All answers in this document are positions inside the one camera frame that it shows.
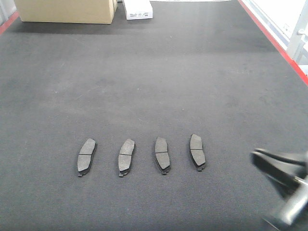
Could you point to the large cardboard box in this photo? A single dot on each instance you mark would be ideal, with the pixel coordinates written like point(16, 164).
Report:
point(67, 11)

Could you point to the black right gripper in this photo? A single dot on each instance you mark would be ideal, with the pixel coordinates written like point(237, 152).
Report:
point(283, 170)

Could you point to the white long carton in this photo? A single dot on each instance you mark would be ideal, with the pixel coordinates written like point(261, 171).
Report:
point(138, 9)

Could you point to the dark grey conveyor belt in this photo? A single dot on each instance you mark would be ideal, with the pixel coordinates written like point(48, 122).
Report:
point(199, 68)

